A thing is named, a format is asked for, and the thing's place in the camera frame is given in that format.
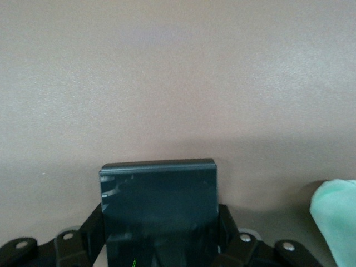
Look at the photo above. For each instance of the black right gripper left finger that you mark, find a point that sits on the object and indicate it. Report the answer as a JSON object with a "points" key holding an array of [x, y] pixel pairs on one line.
{"points": [[72, 250]]}

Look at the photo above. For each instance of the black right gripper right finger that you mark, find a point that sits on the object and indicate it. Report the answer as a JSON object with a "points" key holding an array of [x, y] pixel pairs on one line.
{"points": [[244, 253]]}

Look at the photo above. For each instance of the black smartphone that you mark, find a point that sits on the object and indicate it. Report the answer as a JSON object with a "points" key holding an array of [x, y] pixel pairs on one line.
{"points": [[158, 200]]}

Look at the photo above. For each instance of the green dinosaur plush toy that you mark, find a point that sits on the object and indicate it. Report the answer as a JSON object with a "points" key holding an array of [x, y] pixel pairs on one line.
{"points": [[336, 217]]}

